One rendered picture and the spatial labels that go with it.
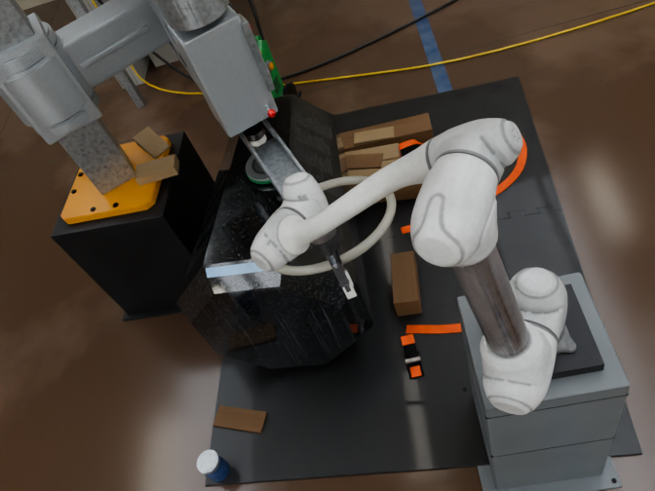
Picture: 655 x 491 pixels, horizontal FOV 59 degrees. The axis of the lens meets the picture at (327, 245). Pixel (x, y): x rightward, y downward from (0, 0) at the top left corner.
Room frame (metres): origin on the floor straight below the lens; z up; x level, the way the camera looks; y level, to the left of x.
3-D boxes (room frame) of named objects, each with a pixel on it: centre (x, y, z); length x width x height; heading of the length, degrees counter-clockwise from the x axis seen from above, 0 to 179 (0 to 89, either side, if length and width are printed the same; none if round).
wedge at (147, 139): (2.54, 0.61, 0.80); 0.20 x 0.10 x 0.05; 24
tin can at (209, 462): (1.16, 0.84, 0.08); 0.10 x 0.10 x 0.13
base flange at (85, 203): (2.44, 0.83, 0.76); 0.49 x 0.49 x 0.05; 72
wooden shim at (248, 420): (1.35, 0.70, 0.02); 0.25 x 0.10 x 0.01; 58
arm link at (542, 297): (0.77, -0.46, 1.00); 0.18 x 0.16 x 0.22; 138
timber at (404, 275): (1.65, -0.28, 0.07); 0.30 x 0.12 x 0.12; 161
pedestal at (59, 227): (2.44, 0.83, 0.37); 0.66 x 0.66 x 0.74; 72
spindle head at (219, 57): (2.05, 0.11, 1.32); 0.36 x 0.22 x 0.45; 10
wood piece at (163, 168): (2.31, 0.60, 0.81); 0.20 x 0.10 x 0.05; 80
